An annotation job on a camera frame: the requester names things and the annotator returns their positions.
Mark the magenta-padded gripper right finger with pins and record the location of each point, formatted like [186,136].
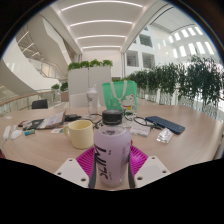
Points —
[151,170]

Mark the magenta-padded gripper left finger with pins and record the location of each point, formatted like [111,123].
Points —
[71,171]

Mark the pale purple black-capped drink bottle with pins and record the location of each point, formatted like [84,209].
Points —
[111,153]

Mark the clear plastic packet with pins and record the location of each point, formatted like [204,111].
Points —
[165,135]

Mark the pale yellow mug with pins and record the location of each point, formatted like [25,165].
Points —
[81,134]

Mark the white flat packet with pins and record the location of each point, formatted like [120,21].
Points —
[140,130]

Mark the dark blue keyboard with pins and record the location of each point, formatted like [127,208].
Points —
[165,124]

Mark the black power brick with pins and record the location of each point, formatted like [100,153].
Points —
[72,117]

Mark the white booklet on box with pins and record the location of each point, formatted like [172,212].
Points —
[51,121]

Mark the small teal item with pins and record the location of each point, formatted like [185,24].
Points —
[29,132]

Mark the white chair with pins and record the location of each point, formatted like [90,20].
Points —
[78,100]

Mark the clear shaker bottle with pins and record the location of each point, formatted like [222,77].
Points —
[92,100]

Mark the black office chair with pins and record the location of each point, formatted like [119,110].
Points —
[40,104]

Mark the long white device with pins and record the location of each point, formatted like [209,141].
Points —
[6,132]

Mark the small planter with plants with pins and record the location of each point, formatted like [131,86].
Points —
[61,90]

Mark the green tote bag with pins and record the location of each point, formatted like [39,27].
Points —
[115,95]

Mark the wooden-topped glass railing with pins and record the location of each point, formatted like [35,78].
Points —
[20,100]

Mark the white cabinet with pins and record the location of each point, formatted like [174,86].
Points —
[88,81]

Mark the row of green trees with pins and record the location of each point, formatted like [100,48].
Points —
[186,80]

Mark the green plants atop cabinet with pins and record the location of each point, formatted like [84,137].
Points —
[90,63]

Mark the ceiling strip lights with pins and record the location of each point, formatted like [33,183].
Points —
[101,23]

